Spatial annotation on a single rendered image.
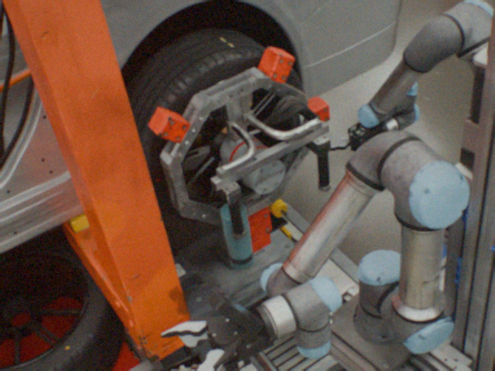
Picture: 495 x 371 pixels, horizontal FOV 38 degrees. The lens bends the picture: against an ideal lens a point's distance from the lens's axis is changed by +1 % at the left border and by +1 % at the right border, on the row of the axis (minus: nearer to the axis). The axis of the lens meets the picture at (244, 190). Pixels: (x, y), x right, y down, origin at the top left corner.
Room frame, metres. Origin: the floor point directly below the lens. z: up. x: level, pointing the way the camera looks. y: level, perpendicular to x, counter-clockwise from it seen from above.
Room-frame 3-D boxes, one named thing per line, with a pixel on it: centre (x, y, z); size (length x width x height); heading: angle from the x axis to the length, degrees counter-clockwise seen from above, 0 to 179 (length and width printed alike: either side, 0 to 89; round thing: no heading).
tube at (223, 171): (1.72, 0.03, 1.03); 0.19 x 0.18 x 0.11; 27
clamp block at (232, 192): (1.62, 0.05, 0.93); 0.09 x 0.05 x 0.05; 27
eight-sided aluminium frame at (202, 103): (1.88, -0.01, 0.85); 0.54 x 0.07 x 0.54; 117
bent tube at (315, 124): (1.81, -0.15, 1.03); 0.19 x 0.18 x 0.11; 27
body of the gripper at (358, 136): (1.84, -0.43, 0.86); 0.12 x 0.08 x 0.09; 120
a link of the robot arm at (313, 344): (0.92, -0.09, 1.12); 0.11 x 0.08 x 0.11; 20
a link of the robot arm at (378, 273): (1.12, -0.30, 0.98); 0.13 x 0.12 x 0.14; 20
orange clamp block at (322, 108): (2.02, -0.28, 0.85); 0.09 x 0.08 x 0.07; 117
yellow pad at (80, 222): (1.88, 0.57, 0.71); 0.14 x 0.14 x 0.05; 27
